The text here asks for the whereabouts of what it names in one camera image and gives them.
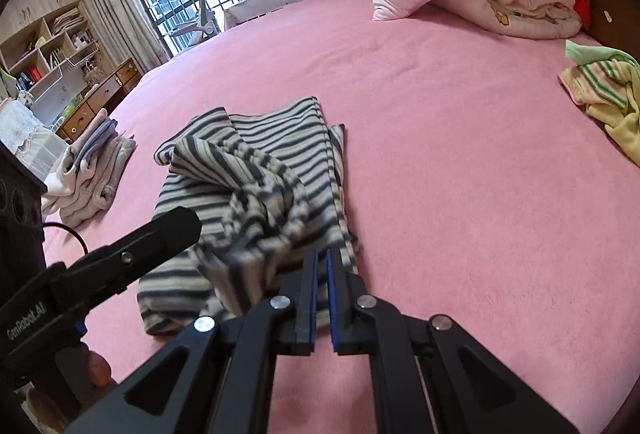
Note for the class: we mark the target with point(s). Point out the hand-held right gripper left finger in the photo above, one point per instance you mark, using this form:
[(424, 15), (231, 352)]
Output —
[(311, 314)]

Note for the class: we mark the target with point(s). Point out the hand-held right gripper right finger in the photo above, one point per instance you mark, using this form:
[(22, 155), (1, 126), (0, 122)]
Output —
[(333, 314)]

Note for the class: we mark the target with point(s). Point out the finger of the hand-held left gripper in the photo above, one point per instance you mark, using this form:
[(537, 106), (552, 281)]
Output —
[(150, 244)]

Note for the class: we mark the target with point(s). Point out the striped knit sweater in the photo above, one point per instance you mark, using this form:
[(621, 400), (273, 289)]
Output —
[(280, 149)]

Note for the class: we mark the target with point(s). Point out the person's left hand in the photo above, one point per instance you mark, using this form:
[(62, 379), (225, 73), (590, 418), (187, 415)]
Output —
[(101, 371)]

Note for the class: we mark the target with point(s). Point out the beige folded garment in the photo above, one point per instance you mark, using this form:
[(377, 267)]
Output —
[(100, 189)]

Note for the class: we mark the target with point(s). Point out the cream folded fleece garment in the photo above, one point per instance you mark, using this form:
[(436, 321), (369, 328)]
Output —
[(60, 184)]

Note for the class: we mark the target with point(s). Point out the blue grey folded garment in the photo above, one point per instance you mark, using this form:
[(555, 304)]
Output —
[(97, 139)]

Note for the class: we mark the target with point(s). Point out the wooden desk with drawers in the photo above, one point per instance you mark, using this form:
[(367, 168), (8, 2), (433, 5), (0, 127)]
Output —
[(125, 74)]

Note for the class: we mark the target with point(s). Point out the white hanging shelf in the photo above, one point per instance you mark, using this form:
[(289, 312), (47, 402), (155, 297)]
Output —
[(55, 84)]

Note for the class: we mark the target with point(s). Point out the pink bed blanket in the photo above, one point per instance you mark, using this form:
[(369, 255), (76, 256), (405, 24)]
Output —
[(450, 164)]

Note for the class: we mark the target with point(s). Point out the grey office chair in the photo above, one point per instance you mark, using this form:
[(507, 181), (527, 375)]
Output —
[(202, 22)]

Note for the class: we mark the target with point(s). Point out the wooden bookshelf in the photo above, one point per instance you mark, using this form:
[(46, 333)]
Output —
[(40, 14)]

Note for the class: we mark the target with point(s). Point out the small table with tablecloth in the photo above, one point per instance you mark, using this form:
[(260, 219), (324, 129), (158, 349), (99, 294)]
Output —
[(270, 2)]

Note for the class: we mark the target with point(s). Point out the yellow green striped garment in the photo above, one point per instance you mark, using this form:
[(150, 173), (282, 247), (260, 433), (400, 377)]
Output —
[(605, 94)]

